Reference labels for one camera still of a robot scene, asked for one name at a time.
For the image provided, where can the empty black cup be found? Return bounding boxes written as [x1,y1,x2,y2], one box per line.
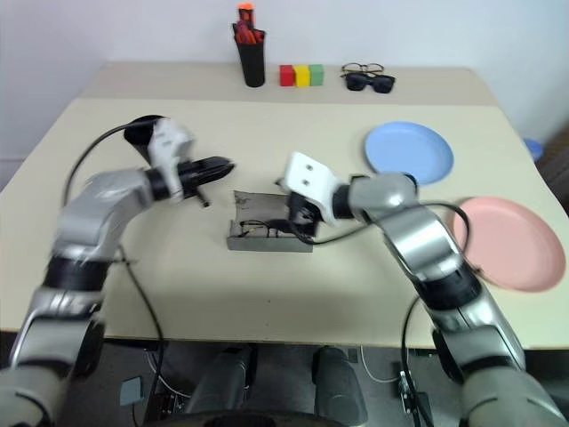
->
[123,114,168,164]

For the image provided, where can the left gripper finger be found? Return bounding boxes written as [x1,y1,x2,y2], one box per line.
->
[202,167,236,185]
[202,155,235,173]

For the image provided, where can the blue round object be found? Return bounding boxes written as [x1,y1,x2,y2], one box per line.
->
[522,136,544,162]

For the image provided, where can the orange-capped marker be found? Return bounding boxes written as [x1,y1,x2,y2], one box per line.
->
[237,2,255,44]

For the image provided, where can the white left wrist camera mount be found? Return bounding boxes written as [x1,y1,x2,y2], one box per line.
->
[146,118,196,202]

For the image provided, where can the black cup holding markers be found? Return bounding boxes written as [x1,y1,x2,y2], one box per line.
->
[235,29,267,88]

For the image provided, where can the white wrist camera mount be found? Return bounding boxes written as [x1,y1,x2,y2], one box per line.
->
[146,118,196,202]
[283,151,352,228]

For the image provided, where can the blue plate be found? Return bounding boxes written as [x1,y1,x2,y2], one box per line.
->
[365,121,455,187]

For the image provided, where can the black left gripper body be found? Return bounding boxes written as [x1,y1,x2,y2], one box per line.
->
[176,159,209,190]

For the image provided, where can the thin black-framed glasses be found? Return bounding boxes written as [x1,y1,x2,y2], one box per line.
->
[239,220,285,239]

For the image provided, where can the small grey box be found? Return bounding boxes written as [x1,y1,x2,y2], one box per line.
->
[119,376,144,407]

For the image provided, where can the grey glasses case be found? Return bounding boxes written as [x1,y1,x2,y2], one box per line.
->
[226,189,319,254]

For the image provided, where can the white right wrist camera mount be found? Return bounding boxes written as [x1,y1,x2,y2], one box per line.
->
[283,151,352,228]

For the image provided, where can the black sunglasses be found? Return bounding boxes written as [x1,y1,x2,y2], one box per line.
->
[340,73,397,94]

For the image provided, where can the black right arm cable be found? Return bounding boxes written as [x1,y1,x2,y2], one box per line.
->
[301,202,484,427]

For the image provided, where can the white floor cable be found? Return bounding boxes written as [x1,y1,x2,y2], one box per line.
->
[358,345,401,384]

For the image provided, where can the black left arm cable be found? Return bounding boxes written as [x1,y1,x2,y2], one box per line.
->
[61,116,168,427]

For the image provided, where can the pink plate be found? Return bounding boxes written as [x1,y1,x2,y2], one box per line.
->
[452,197,566,294]

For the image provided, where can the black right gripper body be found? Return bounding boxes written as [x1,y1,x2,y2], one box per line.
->
[286,193,321,238]

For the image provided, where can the brown-framed glasses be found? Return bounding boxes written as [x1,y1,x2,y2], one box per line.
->
[341,62,386,76]

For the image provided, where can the metal table clamp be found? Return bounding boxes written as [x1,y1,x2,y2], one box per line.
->
[395,362,430,415]

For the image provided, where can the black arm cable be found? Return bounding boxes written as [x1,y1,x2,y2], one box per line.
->
[61,116,168,427]
[301,202,484,427]

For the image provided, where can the dark grey rounded shape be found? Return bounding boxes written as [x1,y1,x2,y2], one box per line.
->
[184,346,258,415]
[313,346,368,427]

